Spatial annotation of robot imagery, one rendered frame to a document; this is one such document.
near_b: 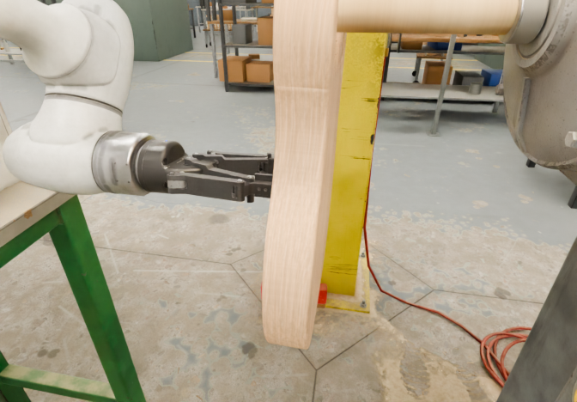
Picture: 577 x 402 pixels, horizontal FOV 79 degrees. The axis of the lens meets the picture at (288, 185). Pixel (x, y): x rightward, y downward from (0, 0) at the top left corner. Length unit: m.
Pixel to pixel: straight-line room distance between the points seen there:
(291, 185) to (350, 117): 0.99
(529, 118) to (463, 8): 0.12
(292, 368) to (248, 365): 0.17
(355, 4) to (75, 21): 0.37
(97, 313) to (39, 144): 0.54
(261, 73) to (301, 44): 5.12
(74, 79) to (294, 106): 0.35
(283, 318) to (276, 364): 1.19
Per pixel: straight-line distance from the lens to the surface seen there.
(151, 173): 0.49
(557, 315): 0.65
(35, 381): 1.46
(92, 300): 0.98
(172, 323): 1.73
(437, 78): 5.20
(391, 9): 0.34
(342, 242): 1.54
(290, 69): 0.28
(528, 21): 0.36
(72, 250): 0.89
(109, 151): 0.52
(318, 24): 0.27
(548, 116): 0.36
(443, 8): 0.35
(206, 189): 0.43
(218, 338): 1.63
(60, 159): 0.55
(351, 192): 1.41
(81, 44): 0.55
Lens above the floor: 1.26
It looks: 28 degrees down
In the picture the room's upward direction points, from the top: straight up
